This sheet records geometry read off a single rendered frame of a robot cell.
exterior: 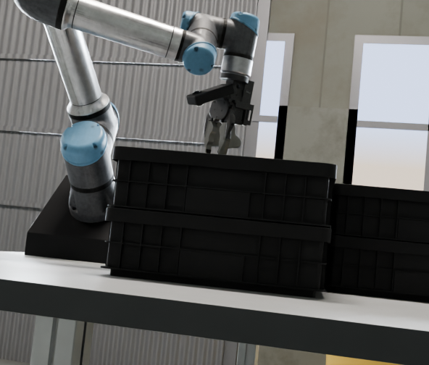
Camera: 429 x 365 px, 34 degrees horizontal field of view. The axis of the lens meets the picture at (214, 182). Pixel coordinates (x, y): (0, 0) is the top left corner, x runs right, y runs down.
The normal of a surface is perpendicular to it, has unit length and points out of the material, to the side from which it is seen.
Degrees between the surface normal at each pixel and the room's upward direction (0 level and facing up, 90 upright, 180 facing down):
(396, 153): 90
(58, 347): 90
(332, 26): 90
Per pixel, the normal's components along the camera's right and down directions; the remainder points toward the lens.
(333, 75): -0.23, -0.11
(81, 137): -0.07, -0.72
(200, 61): -0.03, 0.59
